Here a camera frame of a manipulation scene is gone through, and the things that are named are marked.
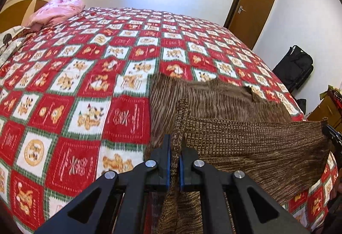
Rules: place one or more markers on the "pink pillow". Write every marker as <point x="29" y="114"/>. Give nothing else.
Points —
<point x="58" y="9"/>

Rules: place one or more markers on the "black suitcase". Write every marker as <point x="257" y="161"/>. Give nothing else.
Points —
<point x="294" y="68"/>

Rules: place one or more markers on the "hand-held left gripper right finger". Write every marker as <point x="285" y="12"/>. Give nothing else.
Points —
<point x="182" y="178"/>

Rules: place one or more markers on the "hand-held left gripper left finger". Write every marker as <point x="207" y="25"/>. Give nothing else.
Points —
<point x="167" y="170"/>

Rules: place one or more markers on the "black bag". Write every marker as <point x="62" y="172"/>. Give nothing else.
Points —
<point x="302" y="106"/>

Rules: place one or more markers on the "brown knitted sweater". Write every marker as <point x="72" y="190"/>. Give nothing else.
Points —
<point x="240" y="148"/>

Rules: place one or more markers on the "wooden dresser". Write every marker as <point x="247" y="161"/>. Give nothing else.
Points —
<point x="323" y="110"/>

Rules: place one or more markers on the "brown wooden door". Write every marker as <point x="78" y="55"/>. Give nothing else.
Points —
<point x="256" y="4"/>

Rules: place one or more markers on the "red checkered printed blanket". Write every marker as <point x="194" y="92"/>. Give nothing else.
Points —
<point x="80" y="76"/>

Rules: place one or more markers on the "beige patterned pillow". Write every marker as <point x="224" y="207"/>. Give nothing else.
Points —
<point x="10" y="41"/>

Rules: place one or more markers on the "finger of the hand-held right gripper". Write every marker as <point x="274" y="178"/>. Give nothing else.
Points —
<point x="332" y="134"/>

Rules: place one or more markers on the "pile of colourful clothes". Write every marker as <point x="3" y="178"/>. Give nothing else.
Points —
<point x="335" y="96"/>

